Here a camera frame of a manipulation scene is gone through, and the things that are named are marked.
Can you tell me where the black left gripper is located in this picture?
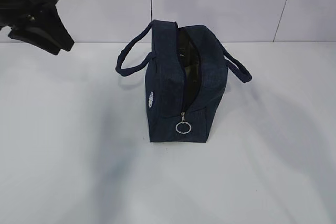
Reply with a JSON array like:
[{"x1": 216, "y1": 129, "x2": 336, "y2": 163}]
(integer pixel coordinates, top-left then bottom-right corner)
[{"x1": 1, "y1": 0, "x2": 75, "y2": 55}]

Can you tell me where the navy blue lunch bag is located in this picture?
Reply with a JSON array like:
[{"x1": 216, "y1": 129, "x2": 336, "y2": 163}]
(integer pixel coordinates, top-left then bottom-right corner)
[{"x1": 115, "y1": 20, "x2": 252, "y2": 143}]

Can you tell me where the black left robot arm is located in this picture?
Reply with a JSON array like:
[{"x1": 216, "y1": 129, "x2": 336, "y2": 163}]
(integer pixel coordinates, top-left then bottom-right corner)
[{"x1": 1, "y1": 0, "x2": 75, "y2": 55}]

